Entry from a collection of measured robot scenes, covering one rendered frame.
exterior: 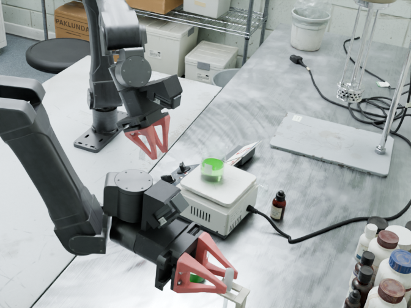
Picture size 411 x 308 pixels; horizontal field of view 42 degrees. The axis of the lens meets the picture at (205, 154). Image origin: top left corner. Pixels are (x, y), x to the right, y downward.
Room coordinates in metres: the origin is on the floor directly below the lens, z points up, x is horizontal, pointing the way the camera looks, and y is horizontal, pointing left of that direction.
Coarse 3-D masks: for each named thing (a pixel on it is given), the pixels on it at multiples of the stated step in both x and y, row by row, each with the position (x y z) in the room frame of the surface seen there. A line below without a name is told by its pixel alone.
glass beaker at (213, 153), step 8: (208, 144) 0.90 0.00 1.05; (216, 144) 0.90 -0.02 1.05; (208, 152) 0.86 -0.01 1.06; (216, 152) 0.90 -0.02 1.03; (224, 152) 0.89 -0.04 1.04; (208, 160) 0.86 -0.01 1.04; (216, 160) 0.86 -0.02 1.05; (224, 160) 0.87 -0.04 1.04; (200, 168) 0.87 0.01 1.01; (208, 168) 0.86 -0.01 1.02; (216, 168) 0.86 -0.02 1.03; (224, 168) 0.87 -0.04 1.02; (200, 176) 0.87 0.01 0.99; (208, 176) 0.86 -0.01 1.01; (216, 176) 0.86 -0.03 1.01
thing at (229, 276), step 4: (228, 268) 0.55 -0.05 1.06; (228, 272) 0.55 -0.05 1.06; (232, 272) 0.55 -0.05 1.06; (224, 276) 0.55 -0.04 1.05; (228, 276) 0.54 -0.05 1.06; (232, 276) 0.55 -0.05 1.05; (224, 280) 0.55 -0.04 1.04; (228, 280) 0.54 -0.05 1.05; (232, 280) 0.55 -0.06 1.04; (228, 284) 0.54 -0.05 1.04; (228, 288) 0.54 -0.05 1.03
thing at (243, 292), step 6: (234, 282) 0.56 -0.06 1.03; (234, 288) 0.55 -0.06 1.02; (240, 288) 0.55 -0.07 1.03; (246, 288) 0.55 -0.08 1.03; (222, 294) 0.54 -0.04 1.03; (228, 294) 0.54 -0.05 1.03; (240, 294) 0.54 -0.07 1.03; (246, 294) 0.54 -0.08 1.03; (234, 300) 0.53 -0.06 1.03; (240, 300) 0.53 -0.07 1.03; (240, 306) 0.53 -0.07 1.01
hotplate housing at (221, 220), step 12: (180, 192) 0.85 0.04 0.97; (192, 192) 0.85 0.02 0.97; (252, 192) 0.87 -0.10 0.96; (192, 204) 0.83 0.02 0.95; (204, 204) 0.82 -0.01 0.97; (216, 204) 0.82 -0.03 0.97; (240, 204) 0.83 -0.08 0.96; (252, 204) 0.88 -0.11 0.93; (180, 216) 0.84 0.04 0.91; (192, 216) 0.83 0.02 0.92; (204, 216) 0.81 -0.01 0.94; (216, 216) 0.80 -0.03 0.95; (228, 216) 0.79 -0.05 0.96; (240, 216) 0.84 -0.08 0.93; (204, 228) 0.82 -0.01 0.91; (216, 228) 0.80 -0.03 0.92; (228, 228) 0.79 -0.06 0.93
